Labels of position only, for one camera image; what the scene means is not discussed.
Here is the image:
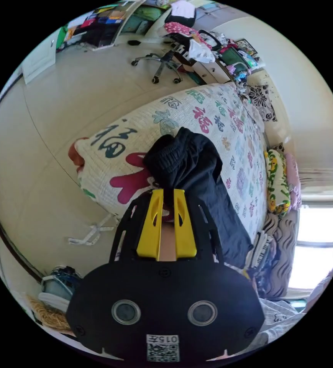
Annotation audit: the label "white cupboard door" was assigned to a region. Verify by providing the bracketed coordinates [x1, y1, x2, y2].
[21, 27, 58, 85]

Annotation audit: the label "bed with printed quilt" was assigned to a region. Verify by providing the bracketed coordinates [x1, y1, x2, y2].
[68, 82, 270, 245]

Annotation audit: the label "straw basket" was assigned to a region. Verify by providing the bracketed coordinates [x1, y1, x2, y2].
[28, 294, 72, 331]

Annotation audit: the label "bookshelf with books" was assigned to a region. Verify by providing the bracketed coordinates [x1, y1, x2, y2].
[56, 0, 167, 54]

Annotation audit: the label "pile of clothes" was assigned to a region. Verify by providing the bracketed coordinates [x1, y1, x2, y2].
[245, 211, 299, 301]

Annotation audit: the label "office chair with clothes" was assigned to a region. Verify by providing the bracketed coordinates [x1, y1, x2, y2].
[131, 0, 221, 85]

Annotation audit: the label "black white floral cushion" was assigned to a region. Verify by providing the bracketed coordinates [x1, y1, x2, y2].
[247, 84, 278, 123]

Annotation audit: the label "black long pants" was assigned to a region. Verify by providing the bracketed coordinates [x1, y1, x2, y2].
[142, 126, 254, 269]

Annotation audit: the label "window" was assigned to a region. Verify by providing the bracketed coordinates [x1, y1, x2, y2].
[287, 200, 333, 291]

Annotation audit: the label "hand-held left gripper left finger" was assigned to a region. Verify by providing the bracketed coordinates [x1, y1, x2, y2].
[136, 189, 164, 261]

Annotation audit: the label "cluttered desk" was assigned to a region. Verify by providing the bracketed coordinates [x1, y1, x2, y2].
[183, 28, 263, 87]

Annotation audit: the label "pink pillow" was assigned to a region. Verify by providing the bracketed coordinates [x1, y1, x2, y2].
[284, 153, 302, 210]

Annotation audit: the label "yellow green floral pillow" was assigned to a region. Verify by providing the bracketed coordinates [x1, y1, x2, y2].
[264, 148, 291, 215]

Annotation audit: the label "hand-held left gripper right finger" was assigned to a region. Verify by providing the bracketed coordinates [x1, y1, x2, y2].
[173, 189, 197, 261]

